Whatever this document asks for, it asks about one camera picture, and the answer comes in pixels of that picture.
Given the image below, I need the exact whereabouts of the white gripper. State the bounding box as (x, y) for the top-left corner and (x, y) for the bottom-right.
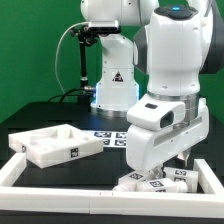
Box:
(126, 98), (209, 177)

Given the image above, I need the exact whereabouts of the white square tabletop part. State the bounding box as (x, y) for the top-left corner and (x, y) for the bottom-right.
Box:
(8, 124), (103, 168)

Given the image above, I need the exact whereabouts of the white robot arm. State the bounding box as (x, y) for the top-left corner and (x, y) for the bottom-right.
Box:
(81, 0), (224, 171)

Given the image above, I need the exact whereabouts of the paper sheet with AprilTags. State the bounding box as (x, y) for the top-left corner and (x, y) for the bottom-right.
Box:
(87, 130), (127, 148)

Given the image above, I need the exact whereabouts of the white U-shaped obstacle fence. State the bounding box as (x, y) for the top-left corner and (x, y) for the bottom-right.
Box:
(0, 153), (224, 219)

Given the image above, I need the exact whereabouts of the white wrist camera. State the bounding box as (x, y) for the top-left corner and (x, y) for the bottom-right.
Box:
(127, 100), (185, 131)

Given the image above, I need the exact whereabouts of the black camera on stand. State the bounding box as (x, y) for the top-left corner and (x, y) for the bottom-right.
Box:
(70, 20), (121, 105)

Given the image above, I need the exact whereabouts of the white camera cable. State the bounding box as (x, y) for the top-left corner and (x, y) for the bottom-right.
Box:
(54, 21), (90, 96)

